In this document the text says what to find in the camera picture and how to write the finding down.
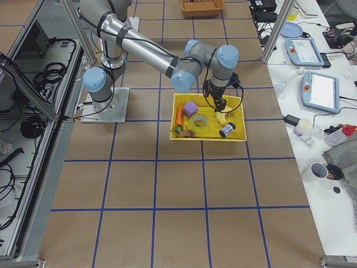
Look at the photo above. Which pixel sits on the orange toy carrot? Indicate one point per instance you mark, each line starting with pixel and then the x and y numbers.
pixel 179 119

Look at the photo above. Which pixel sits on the blue plate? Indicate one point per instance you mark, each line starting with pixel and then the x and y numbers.
pixel 291 30

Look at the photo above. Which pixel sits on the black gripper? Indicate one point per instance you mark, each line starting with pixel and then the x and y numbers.
pixel 215 93

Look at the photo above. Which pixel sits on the brown wicker basket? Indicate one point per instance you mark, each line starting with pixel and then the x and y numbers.
pixel 201 8

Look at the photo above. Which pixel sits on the yellow woven tray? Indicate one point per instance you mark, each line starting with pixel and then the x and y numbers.
pixel 236 116

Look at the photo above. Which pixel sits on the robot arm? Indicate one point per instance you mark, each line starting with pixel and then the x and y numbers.
pixel 108 20

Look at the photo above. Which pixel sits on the yellow tape roll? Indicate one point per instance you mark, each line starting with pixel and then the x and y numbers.
pixel 199 124

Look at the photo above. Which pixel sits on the white mug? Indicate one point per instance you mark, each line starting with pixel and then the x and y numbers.
pixel 314 173

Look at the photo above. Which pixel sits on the lavender white cup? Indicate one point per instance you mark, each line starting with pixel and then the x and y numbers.
pixel 303 126

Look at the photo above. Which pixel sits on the aluminium frame post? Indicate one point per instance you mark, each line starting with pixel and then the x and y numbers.
pixel 282 17

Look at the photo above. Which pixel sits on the upper teach pendant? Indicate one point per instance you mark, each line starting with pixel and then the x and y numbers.
pixel 303 52

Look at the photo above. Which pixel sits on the teach pendant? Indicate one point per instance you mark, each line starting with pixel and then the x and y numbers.
pixel 321 92
pixel 303 52

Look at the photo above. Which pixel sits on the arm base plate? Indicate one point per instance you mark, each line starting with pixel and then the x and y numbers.
pixel 132 22
pixel 101 113

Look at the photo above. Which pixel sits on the black power adapter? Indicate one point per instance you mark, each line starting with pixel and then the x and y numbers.
pixel 291 120

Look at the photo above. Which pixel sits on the lower teach pendant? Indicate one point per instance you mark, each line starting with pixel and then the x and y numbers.
pixel 321 92

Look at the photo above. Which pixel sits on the purple foam cube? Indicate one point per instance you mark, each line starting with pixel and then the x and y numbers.
pixel 190 108

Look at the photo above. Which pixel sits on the brown toy animal figure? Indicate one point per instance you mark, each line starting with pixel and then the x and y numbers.
pixel 184 133

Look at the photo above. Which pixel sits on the grey cloth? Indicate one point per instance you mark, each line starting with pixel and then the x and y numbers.
pixel 344 157

